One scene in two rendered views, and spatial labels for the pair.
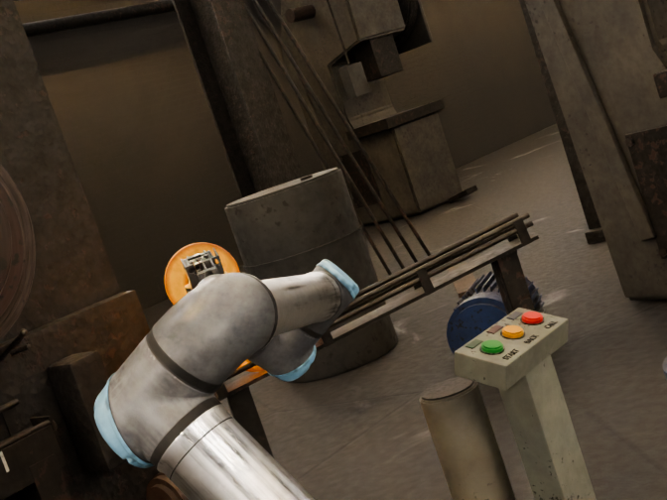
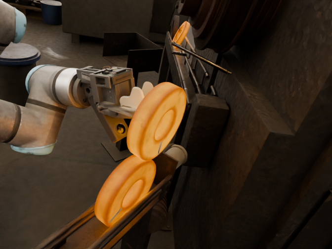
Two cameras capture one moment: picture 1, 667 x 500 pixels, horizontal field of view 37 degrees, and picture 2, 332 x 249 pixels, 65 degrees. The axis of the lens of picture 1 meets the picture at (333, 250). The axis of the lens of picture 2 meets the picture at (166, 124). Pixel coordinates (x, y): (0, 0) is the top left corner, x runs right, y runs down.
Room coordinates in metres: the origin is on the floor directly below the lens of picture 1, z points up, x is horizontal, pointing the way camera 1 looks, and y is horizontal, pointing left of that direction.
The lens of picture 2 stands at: (2.37, -0.05, 1.13)
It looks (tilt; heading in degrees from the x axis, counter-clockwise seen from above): 33 degrees down; 127
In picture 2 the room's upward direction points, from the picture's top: 13 degrees clockwise
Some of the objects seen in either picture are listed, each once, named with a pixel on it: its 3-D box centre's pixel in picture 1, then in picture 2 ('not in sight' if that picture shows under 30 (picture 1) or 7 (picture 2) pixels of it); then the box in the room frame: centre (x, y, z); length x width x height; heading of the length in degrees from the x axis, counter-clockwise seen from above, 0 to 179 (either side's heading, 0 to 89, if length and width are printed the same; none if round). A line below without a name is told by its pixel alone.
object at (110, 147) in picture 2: not in sight; (125, 100); (1.34, 0.87, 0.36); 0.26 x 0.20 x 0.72; 171
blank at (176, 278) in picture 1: (202, 280); (158, 122); (2.10, 0.28, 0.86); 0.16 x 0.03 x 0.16; 101
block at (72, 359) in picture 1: (90, 412); (202, 132); (2.05, 0.58, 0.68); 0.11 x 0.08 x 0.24; 46
